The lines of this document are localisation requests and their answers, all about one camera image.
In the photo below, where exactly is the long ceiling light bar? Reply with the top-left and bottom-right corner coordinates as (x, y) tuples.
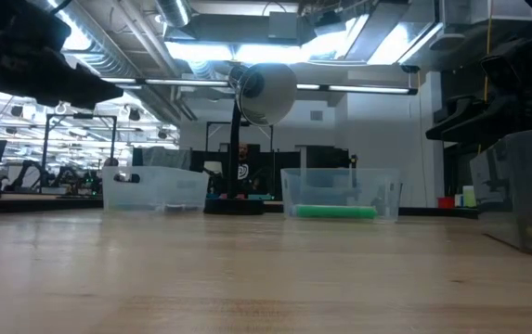
(102, 76), (419, 96)

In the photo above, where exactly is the green highlighter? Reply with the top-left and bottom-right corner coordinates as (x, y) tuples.
(292, 204), (380, 221)

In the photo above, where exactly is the black aluminium table frame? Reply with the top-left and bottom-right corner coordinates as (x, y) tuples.
(0, 194), (480, 219)

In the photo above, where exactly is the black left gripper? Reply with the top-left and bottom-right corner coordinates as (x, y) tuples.
(0, 0), (125, 111)

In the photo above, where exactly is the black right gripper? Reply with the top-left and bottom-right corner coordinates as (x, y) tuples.
(425, 0), (532, 144)

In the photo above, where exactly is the green container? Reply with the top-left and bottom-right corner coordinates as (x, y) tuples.
(461, 185), (478, 209)

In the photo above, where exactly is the person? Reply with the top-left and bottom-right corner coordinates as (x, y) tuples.
(233, 141), (261, 195)

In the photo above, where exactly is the dark blue long marker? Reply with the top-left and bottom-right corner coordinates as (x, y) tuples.
(162, 203), (201, 213)

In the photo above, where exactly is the black partition wall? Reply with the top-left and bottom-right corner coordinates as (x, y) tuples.
(131, 146), (355, 199)

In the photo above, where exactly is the clear plastic bin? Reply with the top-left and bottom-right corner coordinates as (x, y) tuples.
(101, 165), (210, 214)
(279, 167), (404, 224)

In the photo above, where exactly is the black desk lamp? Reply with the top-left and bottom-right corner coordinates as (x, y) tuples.
(202, 62), (299, 215)

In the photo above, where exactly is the black rig frame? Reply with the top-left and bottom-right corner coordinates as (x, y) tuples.
(40, 112), (118, 196)

